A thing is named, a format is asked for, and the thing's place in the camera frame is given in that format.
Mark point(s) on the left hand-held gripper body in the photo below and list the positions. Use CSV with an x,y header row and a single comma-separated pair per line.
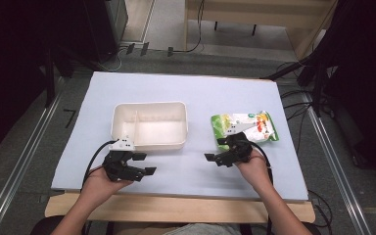
x,y
120,164

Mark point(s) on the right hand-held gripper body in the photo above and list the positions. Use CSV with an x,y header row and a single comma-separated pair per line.
x,y
236,150

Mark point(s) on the white divided plastic container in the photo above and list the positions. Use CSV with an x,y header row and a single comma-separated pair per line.
x,y
156,130

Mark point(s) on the green and white snack packet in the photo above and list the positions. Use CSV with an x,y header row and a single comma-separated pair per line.
x,y
264,127

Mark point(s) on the person's left hand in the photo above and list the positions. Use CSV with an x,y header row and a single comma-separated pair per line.
x,y
101,184

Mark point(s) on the person's right hand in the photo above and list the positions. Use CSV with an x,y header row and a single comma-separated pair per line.
x,y
255,171

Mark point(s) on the wooden table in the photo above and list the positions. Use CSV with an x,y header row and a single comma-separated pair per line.
x,y
176,209

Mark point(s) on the pale blue table mat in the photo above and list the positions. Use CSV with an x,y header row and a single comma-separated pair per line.
x,y
176,88

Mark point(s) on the person's grey trousers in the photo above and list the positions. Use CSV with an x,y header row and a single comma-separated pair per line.
x,y
205,229

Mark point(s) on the black chair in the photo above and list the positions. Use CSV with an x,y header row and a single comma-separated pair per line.
x,y
45,226

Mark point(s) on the black metal stand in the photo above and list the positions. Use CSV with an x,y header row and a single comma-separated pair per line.
x,y
316,75

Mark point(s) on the light wooden bench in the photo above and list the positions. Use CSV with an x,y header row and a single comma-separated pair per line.
x,y
258,11

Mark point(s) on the dark curtain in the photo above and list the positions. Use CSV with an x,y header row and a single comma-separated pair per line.
x,y
368,81
19,49

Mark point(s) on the aluminium floor rail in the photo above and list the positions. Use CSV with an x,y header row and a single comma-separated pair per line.
x,y
336,163
19,163

